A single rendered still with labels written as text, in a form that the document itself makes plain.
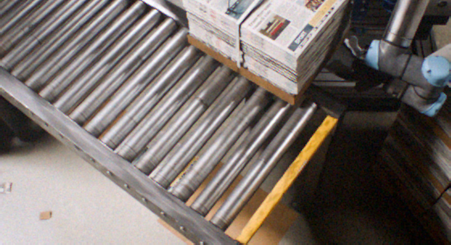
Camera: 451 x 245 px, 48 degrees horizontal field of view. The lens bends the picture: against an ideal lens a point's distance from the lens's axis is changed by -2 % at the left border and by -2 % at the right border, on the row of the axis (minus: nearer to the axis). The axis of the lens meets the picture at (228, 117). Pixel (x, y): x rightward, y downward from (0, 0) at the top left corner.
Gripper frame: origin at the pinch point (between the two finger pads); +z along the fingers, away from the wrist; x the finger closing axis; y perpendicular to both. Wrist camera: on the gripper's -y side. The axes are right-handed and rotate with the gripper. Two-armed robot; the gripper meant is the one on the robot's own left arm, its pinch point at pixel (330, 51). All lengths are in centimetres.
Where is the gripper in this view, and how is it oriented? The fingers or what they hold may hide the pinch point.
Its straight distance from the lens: 157.7
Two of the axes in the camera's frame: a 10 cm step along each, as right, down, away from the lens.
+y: -0.2, -5.1, -8.6
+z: -8.0, -5.0, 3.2
